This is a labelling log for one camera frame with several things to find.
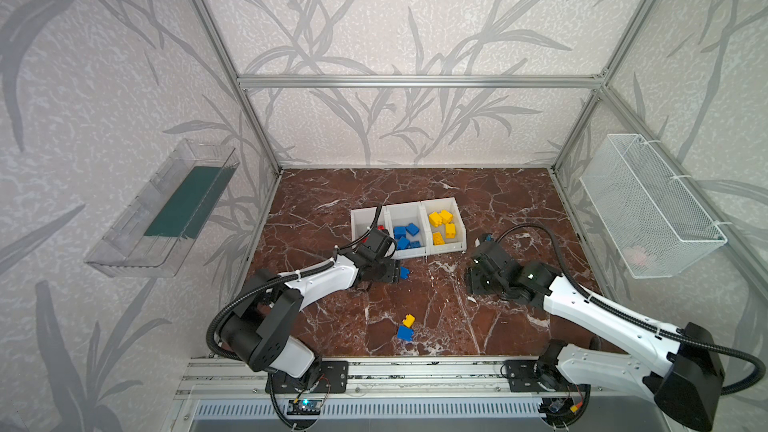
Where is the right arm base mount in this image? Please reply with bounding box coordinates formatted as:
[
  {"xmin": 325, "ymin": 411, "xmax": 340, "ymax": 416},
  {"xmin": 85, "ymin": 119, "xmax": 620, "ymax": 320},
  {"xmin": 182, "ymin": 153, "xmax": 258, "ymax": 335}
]
[{"xmin": 500, "ymin": 359, "xmax": 582, "ymax": 393}]

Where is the left white sorting bin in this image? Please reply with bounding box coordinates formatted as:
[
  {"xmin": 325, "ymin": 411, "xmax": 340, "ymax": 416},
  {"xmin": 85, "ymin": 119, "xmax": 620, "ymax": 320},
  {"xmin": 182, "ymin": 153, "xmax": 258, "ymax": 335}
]
[{"xmin": 350, "ymin": 205, "xmax": 396, "ymax": 255}]

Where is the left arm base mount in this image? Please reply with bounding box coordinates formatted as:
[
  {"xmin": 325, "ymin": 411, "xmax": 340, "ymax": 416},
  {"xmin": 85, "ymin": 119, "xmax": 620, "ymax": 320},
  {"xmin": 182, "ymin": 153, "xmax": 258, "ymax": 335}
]
[{"xmin": 266, "ymin": 360, "xmax": 350, "ymax": 394}]

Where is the white sorting bin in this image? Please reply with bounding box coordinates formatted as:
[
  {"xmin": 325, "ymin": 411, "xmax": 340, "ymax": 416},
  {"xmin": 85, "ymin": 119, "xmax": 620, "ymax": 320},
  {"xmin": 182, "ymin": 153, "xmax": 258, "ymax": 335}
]
[
  {"xmin": 421, "ymin": 197, "xmax": 467, "ymax": 255},
  {"xmin": 384, "ymin": 202, "xmax": 427, "ymax": 260},
  {"xmin": 350, "ymin": 205, "xmax": 396, "ymax": 255}
]

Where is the large yellow lego brick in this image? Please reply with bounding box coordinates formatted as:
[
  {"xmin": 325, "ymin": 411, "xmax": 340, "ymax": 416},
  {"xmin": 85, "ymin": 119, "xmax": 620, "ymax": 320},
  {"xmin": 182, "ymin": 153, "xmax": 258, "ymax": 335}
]
[{"xmin": 428, "ymin": 212, "xmax": 443, "ymax": 228}]

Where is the aluminium front rail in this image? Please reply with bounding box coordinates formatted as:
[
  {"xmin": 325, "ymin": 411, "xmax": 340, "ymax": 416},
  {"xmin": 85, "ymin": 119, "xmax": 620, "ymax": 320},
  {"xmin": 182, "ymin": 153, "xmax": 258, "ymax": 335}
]
[{"xmin": 173, "ymin": 355, "xmax": 676, "ymax": 400}]

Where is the green circuit board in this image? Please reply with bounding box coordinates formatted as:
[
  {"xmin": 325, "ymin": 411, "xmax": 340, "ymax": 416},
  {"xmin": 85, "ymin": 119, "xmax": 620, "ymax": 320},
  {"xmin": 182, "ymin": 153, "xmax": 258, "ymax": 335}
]
[{"xmin": 286, "ymin": 399, "xmax": 323, "ymax": 417}]

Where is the right white sorting bin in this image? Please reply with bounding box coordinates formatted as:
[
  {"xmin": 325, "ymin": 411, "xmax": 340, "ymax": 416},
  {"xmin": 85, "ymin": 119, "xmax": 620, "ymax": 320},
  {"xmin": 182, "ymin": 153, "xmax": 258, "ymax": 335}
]
[{"xmin": 421, "ymin": 197, "xmax": 467, "ymax": 255}]

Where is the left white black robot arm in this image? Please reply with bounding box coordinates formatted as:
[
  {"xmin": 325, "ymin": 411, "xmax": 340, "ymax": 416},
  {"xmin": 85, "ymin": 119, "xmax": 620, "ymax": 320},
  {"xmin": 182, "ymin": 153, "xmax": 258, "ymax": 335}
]
[{"xmin": 205, "ymin": 227, "xmax": 400, "ymax": 379}]

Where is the clear plastic wall tray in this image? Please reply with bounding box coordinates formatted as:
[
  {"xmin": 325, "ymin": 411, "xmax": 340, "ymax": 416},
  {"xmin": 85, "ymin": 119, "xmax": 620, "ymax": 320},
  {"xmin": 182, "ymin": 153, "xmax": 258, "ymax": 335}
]
[{"xmin": 85, "ymin": 139, "xmax": 240, "ymax": 278}]

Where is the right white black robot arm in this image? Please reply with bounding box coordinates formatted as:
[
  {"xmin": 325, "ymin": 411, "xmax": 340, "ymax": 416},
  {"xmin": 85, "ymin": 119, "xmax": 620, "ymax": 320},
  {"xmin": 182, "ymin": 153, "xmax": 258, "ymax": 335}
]
[{"xmin": 466, "ymin": 240, "xmax": 766, "ymax": 431}]

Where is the white wire mesh basket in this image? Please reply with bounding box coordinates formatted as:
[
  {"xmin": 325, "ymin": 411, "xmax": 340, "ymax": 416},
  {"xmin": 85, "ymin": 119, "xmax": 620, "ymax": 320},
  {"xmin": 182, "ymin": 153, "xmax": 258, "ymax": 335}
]
[{"xmin": 580, "ymin": 133, "xmax": 728, "ymax": 279}]

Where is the middle white sorting bin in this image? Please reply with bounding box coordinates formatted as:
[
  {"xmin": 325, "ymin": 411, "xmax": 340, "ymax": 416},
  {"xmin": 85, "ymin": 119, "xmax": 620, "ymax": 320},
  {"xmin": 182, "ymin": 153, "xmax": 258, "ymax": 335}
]
[{"xmin": 384, "ymin": 202, "xmax": 427, "ymax": 260}]

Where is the small yellow lego brick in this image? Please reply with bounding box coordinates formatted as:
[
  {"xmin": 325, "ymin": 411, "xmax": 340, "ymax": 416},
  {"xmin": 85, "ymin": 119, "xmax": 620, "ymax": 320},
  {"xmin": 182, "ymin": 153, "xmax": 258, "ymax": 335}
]
[{"xmin": 402, "ymin": 314, "xmax": 415, "ymax": 328}]

